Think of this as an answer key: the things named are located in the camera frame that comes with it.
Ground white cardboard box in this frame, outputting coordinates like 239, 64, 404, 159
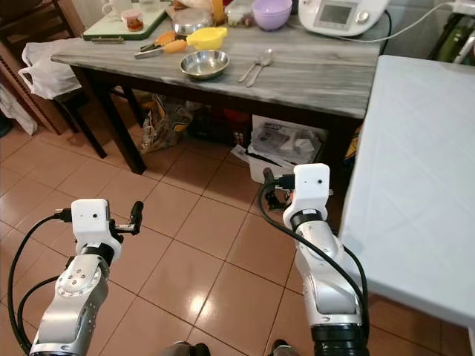
229, 113, 329, 188

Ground red container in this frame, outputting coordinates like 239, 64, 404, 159
218, 108, 251, 126

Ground yellow blue package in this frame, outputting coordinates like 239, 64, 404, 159
344, 125, 359, 162

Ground patterned shopping bag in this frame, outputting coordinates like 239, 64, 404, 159
139, 96, 195, 154

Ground grey wooden table dark legs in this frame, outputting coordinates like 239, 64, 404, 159
48, 28, 387, 176

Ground metal spoon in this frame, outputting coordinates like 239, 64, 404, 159
237, 52, 265, 83
245, 48, 276, 89

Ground stainless steel bowl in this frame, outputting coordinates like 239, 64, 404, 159
180, 49, 231, 82

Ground table with white cloth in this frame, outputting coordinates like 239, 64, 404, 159
337, 53, 475, 332

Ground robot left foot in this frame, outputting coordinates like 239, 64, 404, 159
166, 340, 213, 356

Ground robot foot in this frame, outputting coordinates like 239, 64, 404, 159
270, 339, 302, 356
166, 340, 213, 356

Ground yellow plastic container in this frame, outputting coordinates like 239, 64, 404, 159
186, 26, 229, 52

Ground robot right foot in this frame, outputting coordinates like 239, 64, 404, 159
270, 339, 302, 356

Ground white hanging cloth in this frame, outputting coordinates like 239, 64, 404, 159
0, 84, 39, 136

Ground purple plastic bowl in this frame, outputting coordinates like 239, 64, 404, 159
252, 0, 295, 31

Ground glass jar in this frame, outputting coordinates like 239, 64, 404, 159
226, 0, 258, 28

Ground white plastic bag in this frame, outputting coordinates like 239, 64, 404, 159
18, 40, 84, 102

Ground orange bottle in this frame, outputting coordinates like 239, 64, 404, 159
212, 0, 226, 25

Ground white kitchen appliance with display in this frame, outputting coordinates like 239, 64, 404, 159
298, 0, 391, 39

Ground green tray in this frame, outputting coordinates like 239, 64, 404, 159
81, 4, 168, 42

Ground small clear tub red lid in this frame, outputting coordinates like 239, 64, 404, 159
120, 9, 146, 33

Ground white mug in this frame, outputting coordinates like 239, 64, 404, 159
100, 0, 132, 21

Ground dark wooden chair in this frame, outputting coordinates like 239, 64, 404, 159
0, 0, 103, 161

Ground dark green object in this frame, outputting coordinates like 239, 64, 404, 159
426, 9, 475, 65

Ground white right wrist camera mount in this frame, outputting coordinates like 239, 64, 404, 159
292, 163, 332, 217

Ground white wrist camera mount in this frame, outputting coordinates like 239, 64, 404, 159
71, 198, 122, 257
292, 163, 332, 217

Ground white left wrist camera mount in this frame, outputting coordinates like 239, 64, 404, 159
71, 198, 122, 257

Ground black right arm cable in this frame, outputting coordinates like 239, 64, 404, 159
258, 175, 373, 331

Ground short black left arm cable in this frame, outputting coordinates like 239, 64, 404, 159
16, 274, 65, 351

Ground long black left arm cable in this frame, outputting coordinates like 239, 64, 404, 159
7, 210, 76, 356

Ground orange handled metal tongs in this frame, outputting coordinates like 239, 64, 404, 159
134, 30, 189, 61

